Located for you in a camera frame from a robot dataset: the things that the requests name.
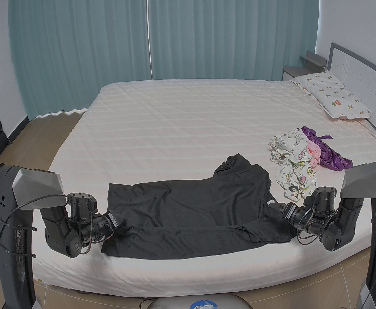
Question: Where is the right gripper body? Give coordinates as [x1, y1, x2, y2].
[280, 201, 315, 230]

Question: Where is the blue-green curtain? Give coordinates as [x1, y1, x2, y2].
[148, 0, 320, 82]
[8, 0, 151, 121]

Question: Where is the purple garment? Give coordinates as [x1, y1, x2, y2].
[301, 126, 353, 172]

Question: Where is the white printed pillow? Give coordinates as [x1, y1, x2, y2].
[288, 70, 373, 121]

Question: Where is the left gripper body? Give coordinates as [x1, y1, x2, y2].
[96, 210, 127, 238]

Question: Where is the white printed pyjama top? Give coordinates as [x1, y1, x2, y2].
[268, 128, 319, 205]

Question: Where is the bed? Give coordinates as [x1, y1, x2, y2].
[17, 42, 376, 298]

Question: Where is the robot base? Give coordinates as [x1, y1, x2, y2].
[143, 295, 251, 309]

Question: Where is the black T-shirt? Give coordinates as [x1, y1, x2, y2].
[101, 153, 296, 258]

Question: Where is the grey bedside table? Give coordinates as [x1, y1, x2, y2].
[283, 51, 327, 81]

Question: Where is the pink garment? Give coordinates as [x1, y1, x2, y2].
[305, 140, 322, 168]

